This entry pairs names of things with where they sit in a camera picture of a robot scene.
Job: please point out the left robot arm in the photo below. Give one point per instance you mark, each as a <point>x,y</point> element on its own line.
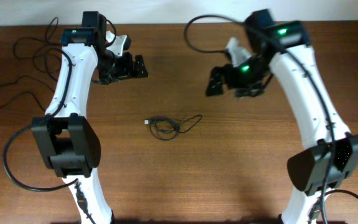
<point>66,141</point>

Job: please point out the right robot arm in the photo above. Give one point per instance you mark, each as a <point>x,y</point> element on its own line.
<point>330,150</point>

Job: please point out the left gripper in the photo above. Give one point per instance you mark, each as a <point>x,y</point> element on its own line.
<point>129,66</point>

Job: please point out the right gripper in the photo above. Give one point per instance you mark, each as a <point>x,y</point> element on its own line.
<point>226,78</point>

